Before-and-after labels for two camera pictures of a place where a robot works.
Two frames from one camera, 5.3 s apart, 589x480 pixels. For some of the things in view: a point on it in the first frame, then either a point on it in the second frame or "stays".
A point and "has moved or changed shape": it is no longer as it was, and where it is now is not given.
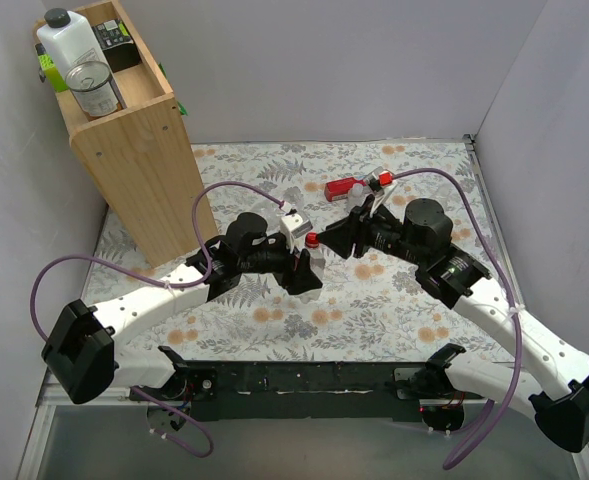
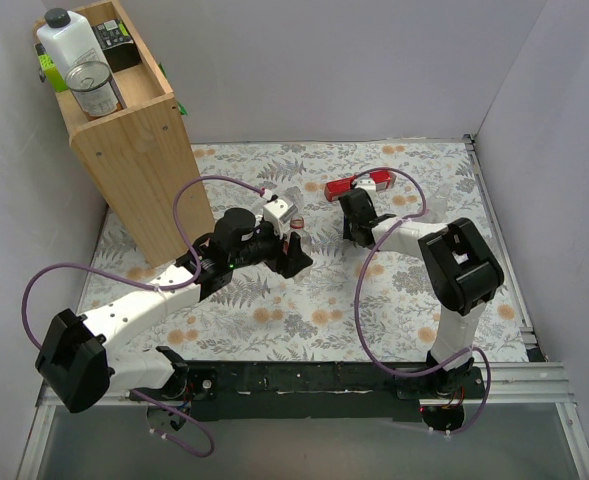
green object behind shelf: x=49 y=70 stays
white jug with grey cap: x=70 y=38 stays
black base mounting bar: x=324 y=390 stays
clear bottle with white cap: x=268 y=212 has moved or changed shape
